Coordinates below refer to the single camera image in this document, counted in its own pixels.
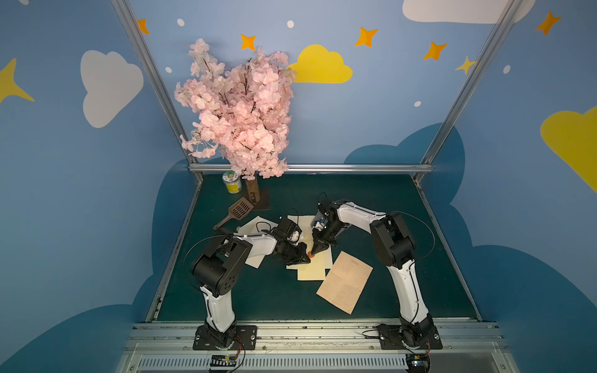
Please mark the aluminium rail base frame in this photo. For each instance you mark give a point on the aluminium rail base frame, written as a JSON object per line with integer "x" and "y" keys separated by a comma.
{"x": 319, "y": 346}

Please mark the back horizontal aluminium bar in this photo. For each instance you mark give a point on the back horizontal aluminium bar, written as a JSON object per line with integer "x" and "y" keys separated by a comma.
{"x": 359, "y": 168}

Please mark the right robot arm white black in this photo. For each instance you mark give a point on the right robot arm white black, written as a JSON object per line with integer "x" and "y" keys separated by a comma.
{"x": 394, "y": 247}

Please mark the small circuit board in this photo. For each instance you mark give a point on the small circuit board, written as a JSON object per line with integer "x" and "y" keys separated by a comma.
{"x": 417, "y": 363}
{"x": 222, "y": 363}

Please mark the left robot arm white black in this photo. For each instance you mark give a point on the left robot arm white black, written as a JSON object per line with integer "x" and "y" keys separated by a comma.
{"x": 218, "y": 269}

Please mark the right small circuit board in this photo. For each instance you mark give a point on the right small circuit board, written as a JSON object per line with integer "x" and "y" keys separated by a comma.
{"x": 417, "y": 363}

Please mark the brown slotted scoop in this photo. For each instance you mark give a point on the brown slotted scoop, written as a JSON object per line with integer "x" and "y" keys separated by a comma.
{"x": 237, "y": 211}

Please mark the left aluminium frame post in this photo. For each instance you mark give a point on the left aluminium frame post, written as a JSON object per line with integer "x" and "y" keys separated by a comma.
{"x": 130, "y": 24}

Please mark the aluminium frame post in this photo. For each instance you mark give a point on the aluminium frame post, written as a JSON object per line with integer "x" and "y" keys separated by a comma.
{"x": 492, "y": 45}
{"x": 130, "y": 24}

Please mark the yellow green tin can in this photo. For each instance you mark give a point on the yellow green tin can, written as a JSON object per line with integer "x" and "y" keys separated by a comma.
{"x": 232, "y": 181}

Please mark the right aluminium frame post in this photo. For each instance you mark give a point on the right aluminium frame post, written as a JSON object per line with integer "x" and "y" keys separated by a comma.
{"x": 492, "y": 45}

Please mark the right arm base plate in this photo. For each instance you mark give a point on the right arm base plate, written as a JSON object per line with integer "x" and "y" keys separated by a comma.
{"x": 419, "y": 336}

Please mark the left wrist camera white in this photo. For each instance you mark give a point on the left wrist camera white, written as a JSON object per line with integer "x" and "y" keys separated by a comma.
{"x": 295, "y": 237}

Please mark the brown letter paper front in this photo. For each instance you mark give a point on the brown letter paper front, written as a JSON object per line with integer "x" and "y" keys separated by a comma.
{"x": 345, "y": 282}

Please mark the pink cherry blossom tree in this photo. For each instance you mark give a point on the pink cherry blossom tree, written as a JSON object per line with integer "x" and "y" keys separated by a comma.
{"x": 243, "y": 112}

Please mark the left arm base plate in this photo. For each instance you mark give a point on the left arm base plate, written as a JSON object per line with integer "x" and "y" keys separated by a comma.
{"x": 208, "y": 338}

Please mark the yellow envelope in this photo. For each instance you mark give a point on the yellow envelope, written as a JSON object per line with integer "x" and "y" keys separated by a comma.
{"x": 316, "y": 269}

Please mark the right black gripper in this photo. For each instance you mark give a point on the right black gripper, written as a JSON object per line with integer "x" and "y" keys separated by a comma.
{"x": 320, "y": 234}

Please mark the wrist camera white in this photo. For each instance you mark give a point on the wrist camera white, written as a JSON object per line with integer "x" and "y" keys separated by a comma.
{"x": 318, "y": 224}
{"x": 295, "y": 237}

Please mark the left small circuit board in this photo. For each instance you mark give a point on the left small circuit board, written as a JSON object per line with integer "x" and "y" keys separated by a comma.
{"x": 222, "y": 363}

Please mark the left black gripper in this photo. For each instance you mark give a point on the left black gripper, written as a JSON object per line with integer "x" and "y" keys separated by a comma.
{"x": 294, "y": 252}

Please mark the white paper sheet left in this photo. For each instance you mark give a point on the white paper sheet left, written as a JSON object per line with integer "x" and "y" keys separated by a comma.
{"x": 255, "y": 226}

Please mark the cream paper sheet centre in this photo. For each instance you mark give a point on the cream paper sheet centre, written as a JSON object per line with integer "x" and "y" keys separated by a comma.
{"x": 305, "y": 222}

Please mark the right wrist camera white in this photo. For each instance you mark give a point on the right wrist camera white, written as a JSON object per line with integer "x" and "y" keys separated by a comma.
{"x": 318, "y": 224}

